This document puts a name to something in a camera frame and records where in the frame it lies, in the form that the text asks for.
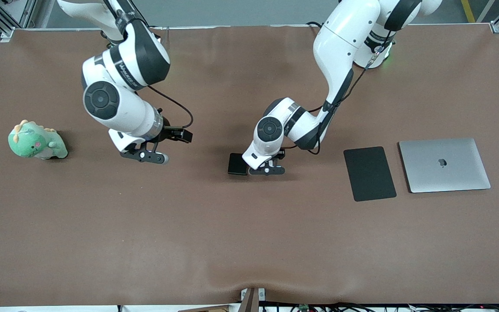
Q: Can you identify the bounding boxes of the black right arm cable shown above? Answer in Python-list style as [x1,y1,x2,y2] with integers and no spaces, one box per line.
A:
[102,0,194,130]

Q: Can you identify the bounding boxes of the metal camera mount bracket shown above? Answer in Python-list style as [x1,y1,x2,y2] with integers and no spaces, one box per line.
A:
[240,287,266,312]

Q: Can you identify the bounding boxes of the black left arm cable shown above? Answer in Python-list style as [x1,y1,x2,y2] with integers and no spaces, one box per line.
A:
[283,21,385,155]

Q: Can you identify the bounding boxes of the black smartphone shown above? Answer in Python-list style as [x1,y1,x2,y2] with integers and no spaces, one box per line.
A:
[227,153,249,176]

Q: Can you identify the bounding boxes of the black mouse pad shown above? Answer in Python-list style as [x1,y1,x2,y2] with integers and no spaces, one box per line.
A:
[343,146,397,202]

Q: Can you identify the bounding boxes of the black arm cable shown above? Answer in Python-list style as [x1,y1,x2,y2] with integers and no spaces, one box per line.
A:
[283,21,385,155]
[102,0,194,130]

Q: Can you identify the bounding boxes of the silver closed laptop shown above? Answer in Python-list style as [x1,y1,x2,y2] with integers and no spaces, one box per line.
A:
[399,138,492,194]

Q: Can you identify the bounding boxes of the green dinosaur plush toy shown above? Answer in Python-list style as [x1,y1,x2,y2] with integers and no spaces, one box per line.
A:
[8,120,68,160]

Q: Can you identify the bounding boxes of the brown table cover mat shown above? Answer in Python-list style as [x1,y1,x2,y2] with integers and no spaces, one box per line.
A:
[0,24,499,306]

